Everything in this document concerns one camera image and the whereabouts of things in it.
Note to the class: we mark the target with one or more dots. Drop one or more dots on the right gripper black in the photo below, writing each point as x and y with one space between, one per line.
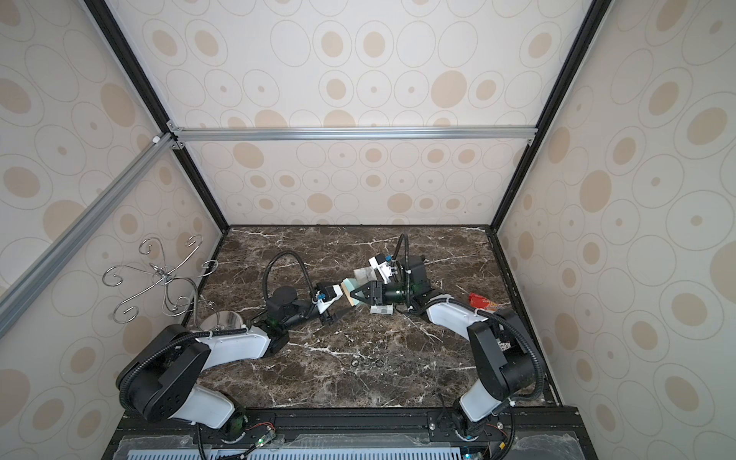
379 292

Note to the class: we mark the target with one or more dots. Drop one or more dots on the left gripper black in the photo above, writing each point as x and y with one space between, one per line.
336 316

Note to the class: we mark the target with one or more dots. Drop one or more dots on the white gift box grey bow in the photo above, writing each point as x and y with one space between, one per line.
364 275

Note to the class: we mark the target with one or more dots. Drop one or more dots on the white lift-off box base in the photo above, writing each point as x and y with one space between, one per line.
383 310

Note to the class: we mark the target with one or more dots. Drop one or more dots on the mint green box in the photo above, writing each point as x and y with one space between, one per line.
348 285

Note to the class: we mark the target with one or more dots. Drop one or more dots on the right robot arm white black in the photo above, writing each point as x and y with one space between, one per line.
509 366

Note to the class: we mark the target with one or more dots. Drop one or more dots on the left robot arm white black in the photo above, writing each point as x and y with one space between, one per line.
161 382

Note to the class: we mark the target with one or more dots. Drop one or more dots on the red snack bag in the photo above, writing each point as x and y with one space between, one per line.
480 302

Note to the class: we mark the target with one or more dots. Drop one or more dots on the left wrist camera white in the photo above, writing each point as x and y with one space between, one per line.
326 295

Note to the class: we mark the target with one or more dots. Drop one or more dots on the silver wire jewelry stand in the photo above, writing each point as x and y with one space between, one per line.
181 294

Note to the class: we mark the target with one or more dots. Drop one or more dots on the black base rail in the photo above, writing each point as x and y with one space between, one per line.
361 433

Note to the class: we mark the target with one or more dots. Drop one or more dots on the horizontal aluminium rail back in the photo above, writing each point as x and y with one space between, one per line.
361 133

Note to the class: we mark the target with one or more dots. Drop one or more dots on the diagonal aluminium rail left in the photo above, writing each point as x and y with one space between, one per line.
29 286

